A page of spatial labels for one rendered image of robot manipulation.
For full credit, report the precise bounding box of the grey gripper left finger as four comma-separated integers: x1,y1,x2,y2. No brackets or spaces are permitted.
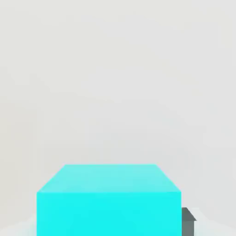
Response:
3,215,37,236

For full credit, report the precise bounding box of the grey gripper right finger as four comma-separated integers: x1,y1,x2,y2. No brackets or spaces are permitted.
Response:
181,206,217,236

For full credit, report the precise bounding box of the small cyan cube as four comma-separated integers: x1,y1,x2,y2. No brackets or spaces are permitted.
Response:
36,163,182,236

